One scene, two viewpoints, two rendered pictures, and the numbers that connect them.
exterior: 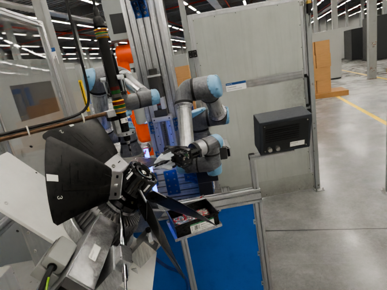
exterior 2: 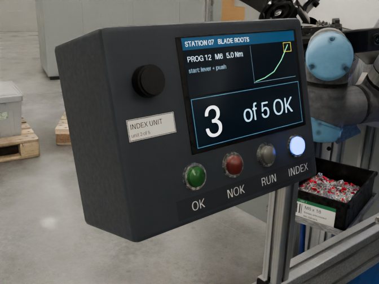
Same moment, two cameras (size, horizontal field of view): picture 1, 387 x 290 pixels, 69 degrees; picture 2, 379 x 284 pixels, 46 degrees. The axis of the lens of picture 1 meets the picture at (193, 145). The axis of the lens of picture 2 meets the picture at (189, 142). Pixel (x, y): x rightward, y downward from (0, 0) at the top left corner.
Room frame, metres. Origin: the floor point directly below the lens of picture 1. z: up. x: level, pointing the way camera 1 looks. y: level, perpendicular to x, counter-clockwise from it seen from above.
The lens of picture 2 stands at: (1.76, -0.77, 1.29)
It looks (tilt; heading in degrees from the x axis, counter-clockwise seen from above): 19 degrees down; 142
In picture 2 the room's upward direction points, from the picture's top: 1 degrees clockwise
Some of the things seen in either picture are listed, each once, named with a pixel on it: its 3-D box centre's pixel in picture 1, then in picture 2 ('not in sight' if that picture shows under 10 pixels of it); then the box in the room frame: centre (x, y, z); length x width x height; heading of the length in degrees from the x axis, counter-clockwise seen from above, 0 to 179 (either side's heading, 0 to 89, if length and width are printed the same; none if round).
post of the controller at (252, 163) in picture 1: (253, 171); (280, 222); (1.38, -0.29, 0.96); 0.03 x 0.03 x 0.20; 0
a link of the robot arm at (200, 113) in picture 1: (199, 118); not in sight; (1.84, -0.07, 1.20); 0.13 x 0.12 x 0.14; 78
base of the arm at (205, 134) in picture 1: (201, 135); not in sight; (1.84, -0.06, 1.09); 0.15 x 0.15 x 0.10
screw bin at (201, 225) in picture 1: (192, 217); (325, 191); (1.22, 0.07, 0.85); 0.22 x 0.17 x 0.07; 106
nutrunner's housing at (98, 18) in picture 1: (112, 77); not in sight; (1.02, 0.24, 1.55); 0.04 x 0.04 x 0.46
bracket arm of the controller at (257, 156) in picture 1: (270, 153); not in sight; (1.38, -0.39, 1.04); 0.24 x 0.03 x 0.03; 90
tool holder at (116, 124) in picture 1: (120, 122); not in sight; (1.01, 0.25, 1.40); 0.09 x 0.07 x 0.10; 125
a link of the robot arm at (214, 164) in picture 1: (209, 163); (329, 108); (1.29, -0.06, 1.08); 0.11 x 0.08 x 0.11; 78
